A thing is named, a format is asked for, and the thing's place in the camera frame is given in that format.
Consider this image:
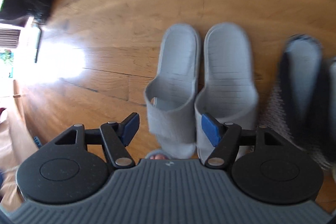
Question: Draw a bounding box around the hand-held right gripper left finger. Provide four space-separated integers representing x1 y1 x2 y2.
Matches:
54 112 140 169

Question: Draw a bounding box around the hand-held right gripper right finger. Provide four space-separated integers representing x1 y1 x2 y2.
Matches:
202 113 287 169

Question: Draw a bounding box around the grey slide slipper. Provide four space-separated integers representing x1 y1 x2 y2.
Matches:
194 21 259 159
143 23 202 159

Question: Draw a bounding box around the person's foot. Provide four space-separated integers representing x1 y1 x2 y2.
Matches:
147 149 169 160

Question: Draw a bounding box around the checkered fleece-lined slipper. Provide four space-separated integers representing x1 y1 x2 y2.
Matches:
262 33 332 170

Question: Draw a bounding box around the person's bare leg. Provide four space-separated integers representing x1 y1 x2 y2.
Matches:
0 98 40 205

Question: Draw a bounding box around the dark slatted panel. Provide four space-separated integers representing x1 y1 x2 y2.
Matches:
0 28 22 49

